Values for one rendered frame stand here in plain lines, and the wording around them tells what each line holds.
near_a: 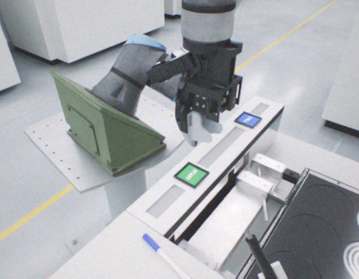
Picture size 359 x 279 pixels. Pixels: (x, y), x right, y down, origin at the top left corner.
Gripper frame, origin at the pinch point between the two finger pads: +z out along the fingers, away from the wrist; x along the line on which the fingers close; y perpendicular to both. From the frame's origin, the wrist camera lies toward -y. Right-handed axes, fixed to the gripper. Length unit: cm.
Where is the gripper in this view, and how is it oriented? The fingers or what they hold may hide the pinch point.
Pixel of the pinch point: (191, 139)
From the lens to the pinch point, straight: 57.2
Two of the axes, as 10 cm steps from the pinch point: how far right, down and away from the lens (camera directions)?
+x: 5.9, -5.0, 6.3
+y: 8.1, 3.7, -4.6
